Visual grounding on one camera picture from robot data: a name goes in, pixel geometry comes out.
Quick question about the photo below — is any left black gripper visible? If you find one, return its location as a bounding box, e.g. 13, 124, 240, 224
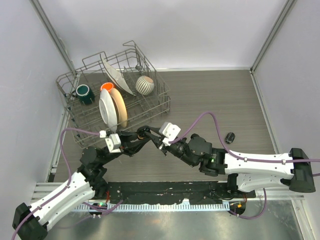
99, 130, 150, 166

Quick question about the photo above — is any glossy black charging case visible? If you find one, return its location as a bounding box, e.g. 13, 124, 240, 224
136, 125, 151, 140

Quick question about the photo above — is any dusty black oval case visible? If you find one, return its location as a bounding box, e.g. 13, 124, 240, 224
224, 132, 236, 145

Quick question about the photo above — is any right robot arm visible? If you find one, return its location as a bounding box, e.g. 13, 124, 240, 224
137, 122, 316, 198

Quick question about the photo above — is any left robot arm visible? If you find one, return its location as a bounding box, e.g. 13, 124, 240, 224
11, 127, 151, 240

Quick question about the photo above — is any beige round plate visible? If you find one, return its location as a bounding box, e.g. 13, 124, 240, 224
109, 88, 128, 128

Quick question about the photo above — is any white round plate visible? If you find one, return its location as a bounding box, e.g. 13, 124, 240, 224
99, 89, 118, 132

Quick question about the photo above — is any striped ceramic bowl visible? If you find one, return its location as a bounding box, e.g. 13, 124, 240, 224
135, 75, 155, 96

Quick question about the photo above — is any orange cup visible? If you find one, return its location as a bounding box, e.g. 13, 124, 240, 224
100, 82, 115, 92

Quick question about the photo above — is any dark green mug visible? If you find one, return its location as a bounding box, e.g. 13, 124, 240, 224
71, 84, 95, 106

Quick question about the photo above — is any grey tilted plate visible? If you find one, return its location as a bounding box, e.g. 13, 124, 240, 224
99, 54, 136, 97

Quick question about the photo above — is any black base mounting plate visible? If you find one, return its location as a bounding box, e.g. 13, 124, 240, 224
96, 181, 248, 205

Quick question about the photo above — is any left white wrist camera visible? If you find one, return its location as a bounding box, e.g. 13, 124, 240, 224
99, 130, 122, 154

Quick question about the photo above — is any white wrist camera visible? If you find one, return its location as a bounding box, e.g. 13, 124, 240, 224
99, 130, 122, 154
158, 121, 181, 147

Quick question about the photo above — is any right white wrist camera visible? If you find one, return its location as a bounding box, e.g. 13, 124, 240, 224
158, 121, 181, 147

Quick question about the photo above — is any grey wire dish rack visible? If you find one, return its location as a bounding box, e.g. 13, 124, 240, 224
56, 40, 171, 149

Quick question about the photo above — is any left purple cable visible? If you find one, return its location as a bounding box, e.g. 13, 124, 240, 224
11, 127, 106, 238

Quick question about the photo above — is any purple cable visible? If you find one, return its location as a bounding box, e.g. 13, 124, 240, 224
11, 127, 106, 238
168, 111, 320, 220

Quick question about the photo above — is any white slotted cable duct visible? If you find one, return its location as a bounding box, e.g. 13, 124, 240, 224
70, 198, 230, 213

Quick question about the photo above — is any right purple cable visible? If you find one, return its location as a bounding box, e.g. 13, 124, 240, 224
168, 111, 320, 220

